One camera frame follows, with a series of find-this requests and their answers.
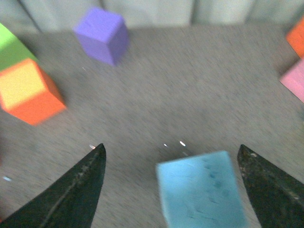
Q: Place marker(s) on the orange foam cube by bin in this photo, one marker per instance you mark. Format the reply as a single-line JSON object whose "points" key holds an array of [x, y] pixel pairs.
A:
{"points": [[295, 37]]}

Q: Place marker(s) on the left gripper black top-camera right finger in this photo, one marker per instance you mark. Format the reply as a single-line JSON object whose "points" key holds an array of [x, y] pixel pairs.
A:
{"points": [[276, 197]]}

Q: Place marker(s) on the green foam cube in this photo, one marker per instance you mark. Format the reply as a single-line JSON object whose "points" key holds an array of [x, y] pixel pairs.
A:
{"points": [[12, 50]]}

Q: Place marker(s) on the pink foam cube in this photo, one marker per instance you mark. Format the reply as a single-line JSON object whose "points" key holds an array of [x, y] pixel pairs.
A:
{"points": [[293, 79]]}

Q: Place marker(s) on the light blue foam cube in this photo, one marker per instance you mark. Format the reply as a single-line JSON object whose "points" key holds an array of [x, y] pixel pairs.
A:
{"points": [[200, 192]]}

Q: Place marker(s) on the orange foam cube at left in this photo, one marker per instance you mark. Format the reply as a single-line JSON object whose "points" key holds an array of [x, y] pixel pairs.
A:
{"points": [[29, 94]]}

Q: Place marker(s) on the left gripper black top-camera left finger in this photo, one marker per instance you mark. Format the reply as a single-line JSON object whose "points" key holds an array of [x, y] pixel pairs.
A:
{"points": [[70, 202]]}

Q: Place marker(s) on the grey pleated curtain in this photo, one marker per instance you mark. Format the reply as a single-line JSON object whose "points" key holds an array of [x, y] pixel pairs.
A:
{"points": [[51, 15]]}

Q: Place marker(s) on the purple foam cube at back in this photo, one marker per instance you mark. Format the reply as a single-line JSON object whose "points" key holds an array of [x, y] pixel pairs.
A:
{"points": [[103, 35]]}

